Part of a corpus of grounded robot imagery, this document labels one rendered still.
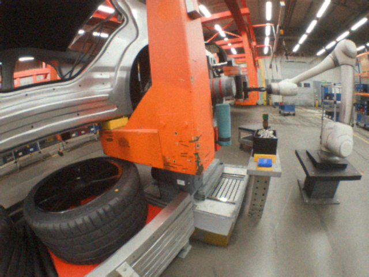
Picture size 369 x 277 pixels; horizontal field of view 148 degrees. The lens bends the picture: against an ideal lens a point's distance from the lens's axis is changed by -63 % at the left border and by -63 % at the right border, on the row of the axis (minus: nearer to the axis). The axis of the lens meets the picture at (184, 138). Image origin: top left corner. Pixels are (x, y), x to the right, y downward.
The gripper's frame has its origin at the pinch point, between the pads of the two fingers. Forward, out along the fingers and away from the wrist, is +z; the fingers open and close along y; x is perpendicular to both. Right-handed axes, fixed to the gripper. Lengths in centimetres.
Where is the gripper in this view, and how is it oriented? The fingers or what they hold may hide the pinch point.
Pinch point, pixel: (245, 89)
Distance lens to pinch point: 115.6
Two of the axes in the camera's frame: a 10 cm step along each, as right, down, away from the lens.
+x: -1.1, -9.6, -2.6
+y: 5.0, -2.8, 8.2
